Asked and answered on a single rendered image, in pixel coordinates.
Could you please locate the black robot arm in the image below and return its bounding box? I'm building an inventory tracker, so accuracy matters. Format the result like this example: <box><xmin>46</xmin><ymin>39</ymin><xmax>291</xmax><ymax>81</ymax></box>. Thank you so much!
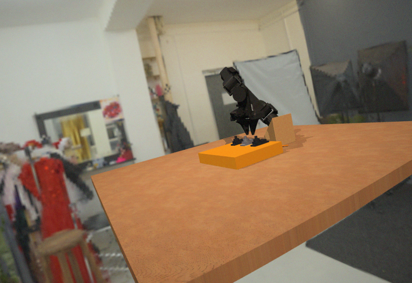
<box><xmin>220</xmin><ymin>67</ymin><xmax>278</xmax><ymax>126</ymax></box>

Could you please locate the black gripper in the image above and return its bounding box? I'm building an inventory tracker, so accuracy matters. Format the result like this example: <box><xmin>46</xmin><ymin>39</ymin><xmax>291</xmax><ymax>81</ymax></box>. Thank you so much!
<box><xmin>236</xmin><ymin>100</ymin><xmax>265</xmax><ymax>135</ymax></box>

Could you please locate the orange flat deck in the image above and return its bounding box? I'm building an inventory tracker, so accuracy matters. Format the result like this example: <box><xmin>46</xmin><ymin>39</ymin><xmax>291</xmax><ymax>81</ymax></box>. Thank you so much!
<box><xmin>198</xmin><ymin>136</ymin><xmax>283</xmax><ymax>170</ymax></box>

